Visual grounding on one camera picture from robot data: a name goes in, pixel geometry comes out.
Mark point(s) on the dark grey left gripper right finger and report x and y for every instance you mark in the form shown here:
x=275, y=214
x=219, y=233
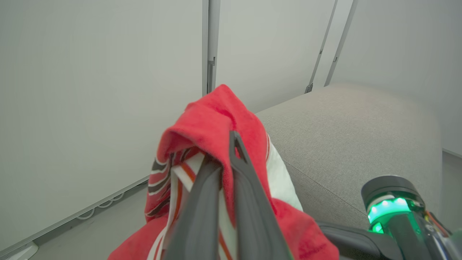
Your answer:
x=252, y=213

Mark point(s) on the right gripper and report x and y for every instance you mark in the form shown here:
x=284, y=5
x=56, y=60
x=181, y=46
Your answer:
x=404, y=224

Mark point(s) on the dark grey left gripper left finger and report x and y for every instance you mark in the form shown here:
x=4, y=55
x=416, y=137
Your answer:
x=196, y=224

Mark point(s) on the red striped garment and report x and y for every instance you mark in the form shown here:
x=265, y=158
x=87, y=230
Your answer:
x=216, y=115

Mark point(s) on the grey fabric sofa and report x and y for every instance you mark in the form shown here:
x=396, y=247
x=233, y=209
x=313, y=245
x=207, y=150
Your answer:
x=343, y=144

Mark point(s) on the large white partition panel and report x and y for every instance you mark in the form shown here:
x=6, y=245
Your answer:
x=90, y=90

